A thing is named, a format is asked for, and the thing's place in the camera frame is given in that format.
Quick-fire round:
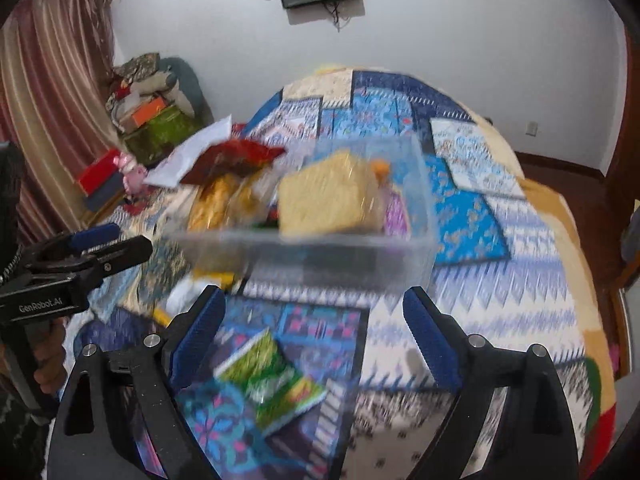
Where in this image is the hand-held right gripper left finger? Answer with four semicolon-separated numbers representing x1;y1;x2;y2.
47;285;227;480

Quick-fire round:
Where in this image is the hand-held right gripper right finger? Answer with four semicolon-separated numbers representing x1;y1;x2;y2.
402;286;582;480

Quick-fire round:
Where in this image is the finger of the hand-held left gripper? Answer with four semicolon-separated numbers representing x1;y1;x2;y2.
22;223;122;263
70;235;154;281

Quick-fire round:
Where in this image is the green snack packet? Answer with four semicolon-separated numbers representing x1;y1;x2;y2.
214;329;328;437

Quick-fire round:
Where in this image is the yellow bread packet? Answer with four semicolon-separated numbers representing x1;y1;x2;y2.
187;172;251;233

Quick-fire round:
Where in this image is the clear plastic container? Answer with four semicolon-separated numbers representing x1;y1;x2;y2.
162;137;438;293

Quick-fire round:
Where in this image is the purple snack packet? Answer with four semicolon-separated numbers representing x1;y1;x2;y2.
382;185;414;234

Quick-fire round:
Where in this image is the red snack packet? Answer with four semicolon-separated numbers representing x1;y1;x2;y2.
180;140;288;186

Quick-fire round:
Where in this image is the orange cracker packet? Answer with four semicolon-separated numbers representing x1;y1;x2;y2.
235;167;282;232

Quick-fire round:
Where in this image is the pale yellow snack packet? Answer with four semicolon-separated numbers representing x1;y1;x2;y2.
277;150;388;236

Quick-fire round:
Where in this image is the person's left hand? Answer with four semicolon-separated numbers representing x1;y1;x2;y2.
31;317;69;402

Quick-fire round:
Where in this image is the grey box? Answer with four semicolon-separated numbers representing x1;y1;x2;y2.
82;175;127;214

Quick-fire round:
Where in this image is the patchwork printed blanket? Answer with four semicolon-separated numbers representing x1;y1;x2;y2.
75;65;591;480

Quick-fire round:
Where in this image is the red box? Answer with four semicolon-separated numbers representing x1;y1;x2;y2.
77;149;126;196

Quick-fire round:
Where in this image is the pink toy figure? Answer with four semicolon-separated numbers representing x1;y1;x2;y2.
114;152;151;197

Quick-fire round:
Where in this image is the white plastic bag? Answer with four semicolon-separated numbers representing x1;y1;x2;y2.
145;115;234;189

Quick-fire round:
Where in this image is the orange box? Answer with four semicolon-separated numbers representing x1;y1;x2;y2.
131;96;169;129

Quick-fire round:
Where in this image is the striped brown curtain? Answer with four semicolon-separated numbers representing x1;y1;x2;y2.
0;0;121;247

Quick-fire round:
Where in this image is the patterned cushion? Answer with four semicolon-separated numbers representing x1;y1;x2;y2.
114;53;161;84

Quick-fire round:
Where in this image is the teal plush cushion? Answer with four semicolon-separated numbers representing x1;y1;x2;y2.
159;57;214;127

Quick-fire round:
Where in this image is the wooden door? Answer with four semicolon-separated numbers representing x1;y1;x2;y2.
620;25;640;281

